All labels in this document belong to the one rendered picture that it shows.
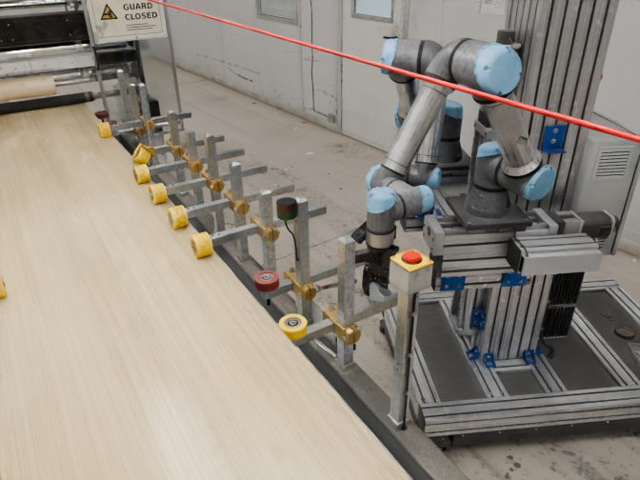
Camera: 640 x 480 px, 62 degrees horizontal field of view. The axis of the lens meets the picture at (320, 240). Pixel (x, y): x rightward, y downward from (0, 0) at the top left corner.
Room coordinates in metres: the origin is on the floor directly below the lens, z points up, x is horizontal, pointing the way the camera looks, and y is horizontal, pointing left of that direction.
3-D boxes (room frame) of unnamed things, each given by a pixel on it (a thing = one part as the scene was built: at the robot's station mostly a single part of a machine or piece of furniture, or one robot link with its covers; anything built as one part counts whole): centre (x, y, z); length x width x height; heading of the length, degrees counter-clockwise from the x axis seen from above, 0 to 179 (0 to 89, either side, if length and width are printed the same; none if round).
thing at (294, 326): (1.20, 0.08, 0.85); 0.08 x 0.08 x 0.11
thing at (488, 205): (1.64, -0.57, 1.09); 0.15 x 0.15 x 0.10
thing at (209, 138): (2.11, 0.44, 0.93); 0.03 x 0.03 x 0.48; 31
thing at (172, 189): (2.15, 0.45, 0.95); 0.50 x 0.04 x 0.04; 121
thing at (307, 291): (1.48, 0.07, 0.85); 0.13 x 0.06 x 0.05; 31
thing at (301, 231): (1.46, 0.06, 0.93); 0.03 x 0.03 x 0.48; 31
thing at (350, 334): (1.27, -0.06, 0.84); 0.13 x 0.06 x 0.05; 31
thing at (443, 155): (2.13, -0.52, 1.09); 0.15 x 0.15 x 0.10
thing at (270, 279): (1.44, 0.17, 0.85); 0.08 x 0.08 x 0.11
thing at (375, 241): (1.27, -0.16, 1.14); 0.08 x 0.08 x 0.05
